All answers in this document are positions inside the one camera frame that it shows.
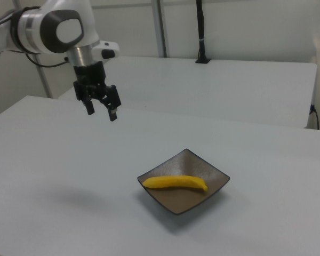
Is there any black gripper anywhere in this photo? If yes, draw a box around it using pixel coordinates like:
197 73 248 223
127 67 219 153
73 60 122 122

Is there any yellow banana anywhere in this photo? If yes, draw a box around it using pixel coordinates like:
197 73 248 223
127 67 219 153
142 174 209 192

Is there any brown square ceramic plate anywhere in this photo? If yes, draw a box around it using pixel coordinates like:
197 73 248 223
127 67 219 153
137 148 231 217

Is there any white rectangular table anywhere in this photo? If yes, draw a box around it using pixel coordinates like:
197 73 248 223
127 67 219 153
58 55 318 130

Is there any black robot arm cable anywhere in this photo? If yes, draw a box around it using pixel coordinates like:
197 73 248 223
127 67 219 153
0 9 17 30
23 52 71 68

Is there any grey partition frame post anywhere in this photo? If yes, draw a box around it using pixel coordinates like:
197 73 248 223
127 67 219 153
151 0 169 58

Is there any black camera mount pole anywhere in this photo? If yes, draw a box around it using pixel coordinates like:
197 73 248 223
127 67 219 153
195 0 212 65

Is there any black hanging power cable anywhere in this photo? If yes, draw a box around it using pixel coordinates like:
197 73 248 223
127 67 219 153
309 103 320 132

